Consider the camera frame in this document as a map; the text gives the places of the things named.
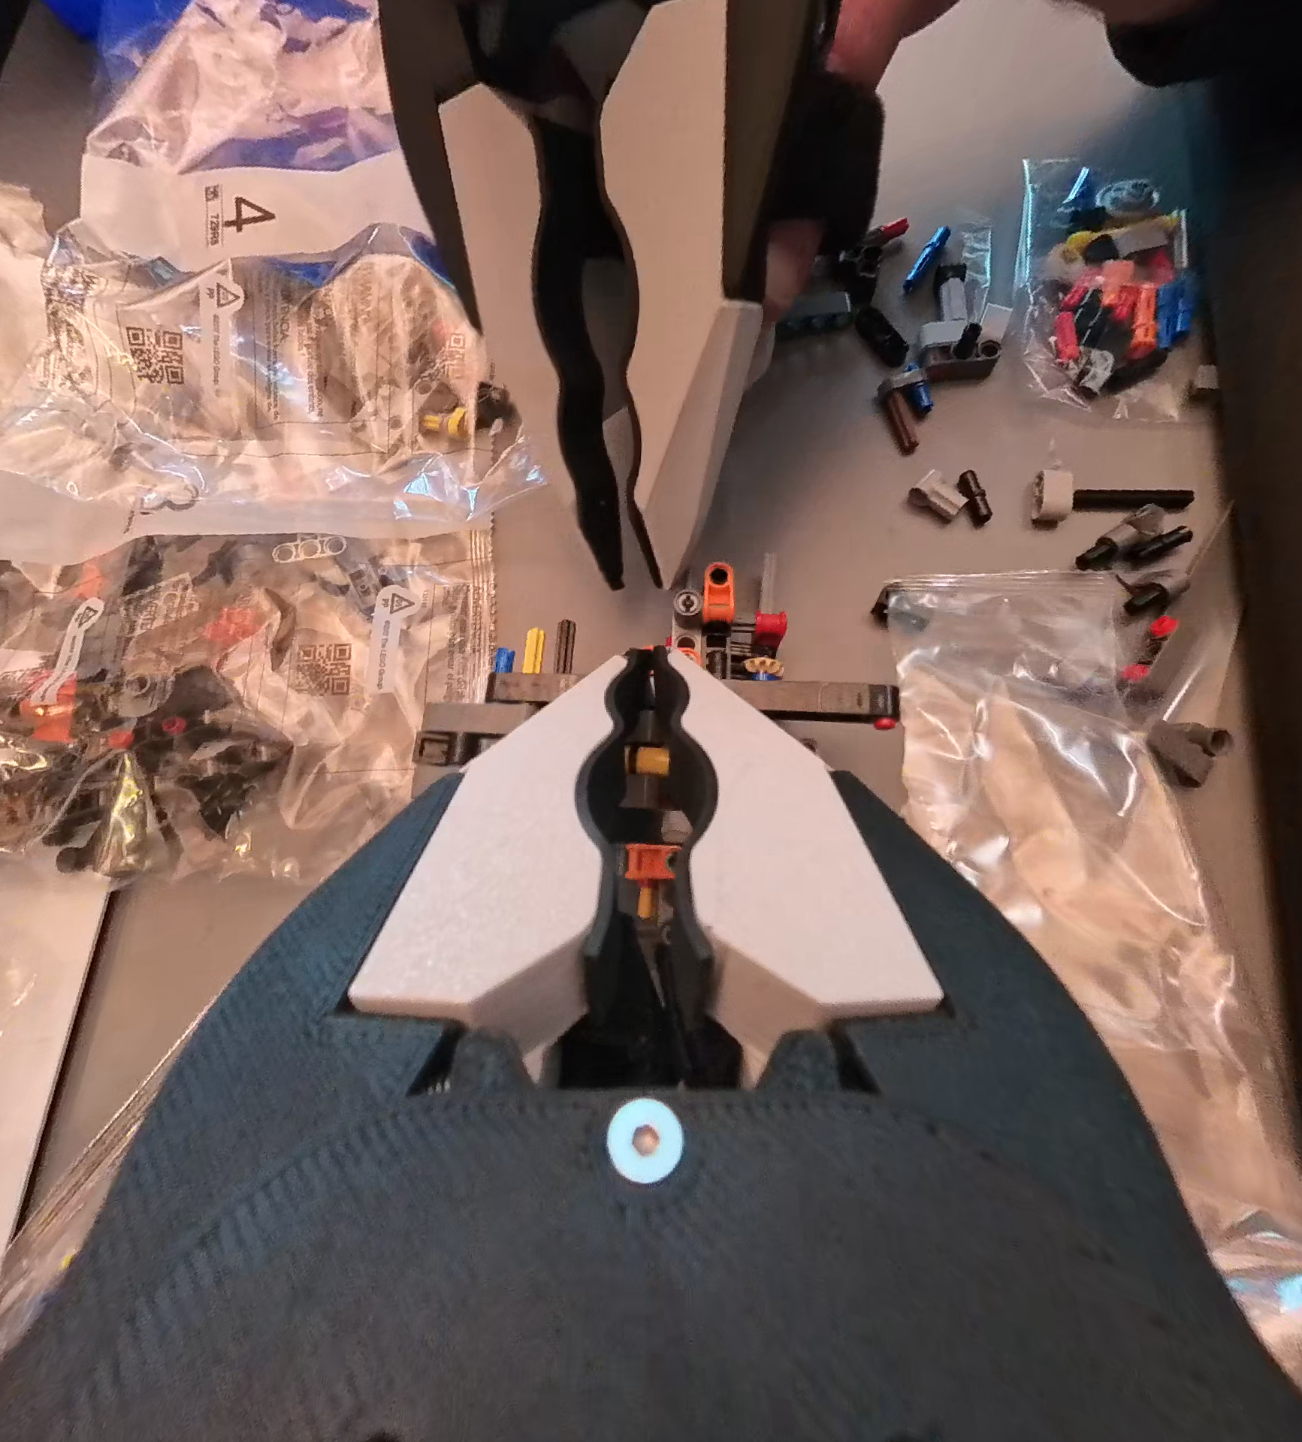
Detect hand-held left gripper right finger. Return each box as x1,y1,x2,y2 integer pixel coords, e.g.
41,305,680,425
653,647,946,1086

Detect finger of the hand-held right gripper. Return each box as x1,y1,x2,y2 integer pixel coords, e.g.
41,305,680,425
440,87,630,596
600,0,773,589

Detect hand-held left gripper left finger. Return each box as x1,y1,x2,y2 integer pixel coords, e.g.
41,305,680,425
346,647,656,1083

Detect multicolour lego assembly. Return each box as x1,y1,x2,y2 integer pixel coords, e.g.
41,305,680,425
413,555,902,953

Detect person's right forearm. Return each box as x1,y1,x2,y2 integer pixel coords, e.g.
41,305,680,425
1102,0,1302,97

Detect large labelled bag of lego parts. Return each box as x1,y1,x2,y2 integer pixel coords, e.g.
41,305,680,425
0,0,553,522

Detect scattered loose lego pieces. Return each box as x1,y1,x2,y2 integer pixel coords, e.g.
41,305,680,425
773,217,1238,790

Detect clear bag of black lego parts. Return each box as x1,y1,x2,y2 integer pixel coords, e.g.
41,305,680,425
0,528,501,892

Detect small clear bag of lego parts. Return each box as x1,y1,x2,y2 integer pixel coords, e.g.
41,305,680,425
1018,157,1208,426

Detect person's right hand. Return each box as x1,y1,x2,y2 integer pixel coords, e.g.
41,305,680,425
834,0,1116,73

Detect flat empty clear bag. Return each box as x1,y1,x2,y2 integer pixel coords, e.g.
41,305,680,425
873,572,1302,1442

